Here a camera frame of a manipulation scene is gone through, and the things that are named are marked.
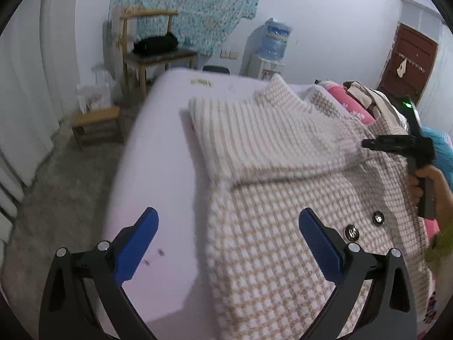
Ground small wooden stool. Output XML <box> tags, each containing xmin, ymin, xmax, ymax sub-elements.
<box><xmin>72</xmin><ymin>106</ymin><xmax>124</xmax><ymax>149</ymax></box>

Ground brown wooden door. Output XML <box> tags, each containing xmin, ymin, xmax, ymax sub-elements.
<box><xmin>377</xmin><ymin>23</ymin><xmax>439</xmax><ymax>105</ymax></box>

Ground wooden chair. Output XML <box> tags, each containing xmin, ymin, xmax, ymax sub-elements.
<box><xmin>120</xmin><ymin>10</ymin><xmax>198</xmax><ymax>100</ymax></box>

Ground pink floral blanket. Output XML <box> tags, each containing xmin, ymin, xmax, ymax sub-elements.
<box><xmin>317</xmin><ymin>81</ymin><xmax>443</xmax><ymax>340</ymax></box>

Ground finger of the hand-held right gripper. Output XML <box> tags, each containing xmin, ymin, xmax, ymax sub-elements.
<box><xmin>362</xmin><ymin>135</ymin><xmax>411</xmax><ymax>151</ymax></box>

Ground white curtain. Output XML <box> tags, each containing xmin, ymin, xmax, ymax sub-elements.
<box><xmin>0</xmin><ymin>0</ymin><xmax>78</xmax><ymax>220</ymax></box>

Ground blue cloth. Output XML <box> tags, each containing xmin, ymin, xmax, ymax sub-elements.
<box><xmin>421</xmin><ymin>127</ymin><xmax>453</xmax><ymax>171</ymax></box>

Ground white water dispenser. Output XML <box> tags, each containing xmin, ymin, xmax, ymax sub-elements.
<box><xmin>248</xmin><ymin>55</ymin><xmax>285</xmax><ymax>82</ymax></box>

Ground black bag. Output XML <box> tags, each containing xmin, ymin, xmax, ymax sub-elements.
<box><xmin>133</xmin><ymin>33</ymin><xmax>179</xmax><ymax>57</ymax></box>

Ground pile of beige clothes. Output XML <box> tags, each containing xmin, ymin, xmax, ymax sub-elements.
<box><xmin>343</xmin><ymin>81</ymin><xmax>407</xmax><ymax>128</ymax></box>

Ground blue water bottle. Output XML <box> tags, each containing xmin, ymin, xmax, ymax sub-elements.
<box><xmin>262</xmin><ymin>18</ymin><xmax>292</xmax><ymax>62</ymax></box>

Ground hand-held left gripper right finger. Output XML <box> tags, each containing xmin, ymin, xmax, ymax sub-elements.
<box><xmin>298</xmin><ymin>208</ymin><xmax>418</xmax><ymax>340</ymax></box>

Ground teal floral hanging cloth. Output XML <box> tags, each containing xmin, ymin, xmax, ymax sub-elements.
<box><xmin>108</xmin><ymin>0</ymin><xmax>266</xmax><ymax>55</ymax></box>

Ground person's right hand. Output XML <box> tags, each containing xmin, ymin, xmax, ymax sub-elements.
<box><xmin>406</xmin><ymin>166</ymin><xmax>453</xmax><ymax>229</ymax></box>

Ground beige white houndstooth coat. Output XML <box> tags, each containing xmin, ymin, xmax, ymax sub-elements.
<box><xmin>187</xmin><ymin>74</ymin><xmax>439</xmax><ymax>340</ymax></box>

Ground bed with pink sheet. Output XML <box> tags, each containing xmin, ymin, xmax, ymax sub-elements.
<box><xmin>101</xmin><ymin>68</ymin><xmax>453</xmax><ymax>340</ymax></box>

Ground white plastic bags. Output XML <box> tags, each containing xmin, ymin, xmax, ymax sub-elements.
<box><xmin>76</xmin><ymin>62</ymin><xmax>119</xmax><ymax>112</ymax></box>

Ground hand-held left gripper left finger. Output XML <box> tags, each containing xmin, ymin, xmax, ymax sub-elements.
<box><xmin>39</xmin><ymin>207</ymin><xmax>160</xmax><ymax>340</ymax></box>

